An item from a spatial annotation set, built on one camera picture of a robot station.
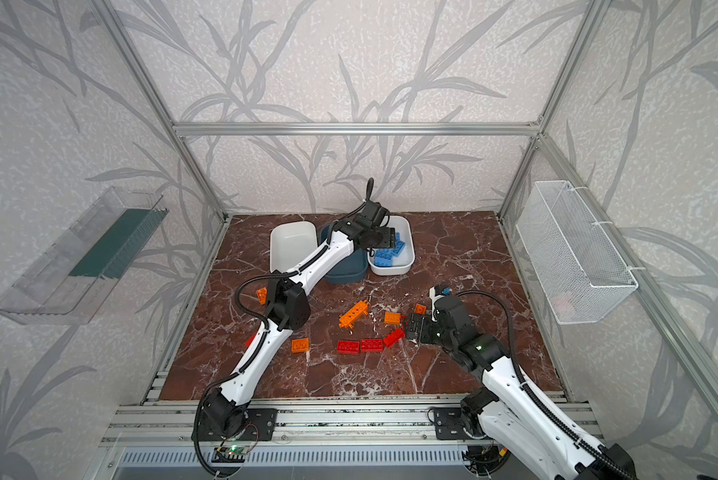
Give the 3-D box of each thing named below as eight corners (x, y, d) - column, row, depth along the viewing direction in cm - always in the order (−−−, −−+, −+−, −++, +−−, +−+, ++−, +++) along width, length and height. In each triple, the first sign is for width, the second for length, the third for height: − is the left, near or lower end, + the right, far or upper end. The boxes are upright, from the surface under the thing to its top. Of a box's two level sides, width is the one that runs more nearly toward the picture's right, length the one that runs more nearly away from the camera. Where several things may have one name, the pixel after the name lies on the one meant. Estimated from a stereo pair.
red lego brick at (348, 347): (337, 354, 87) (336, 351, 85) (338, 343, 89) (337, 340, 87) (359, 354, 87) (358, 351, 85) (359, 343, 89) (359, 340, 87)
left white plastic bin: (266, 273, 106) (261, 262, 101) (278, 232, 118) (273, 221, 113) (314, 273, 106) (311, 262, 101) (321, 232, 118) (318, 221, 113)
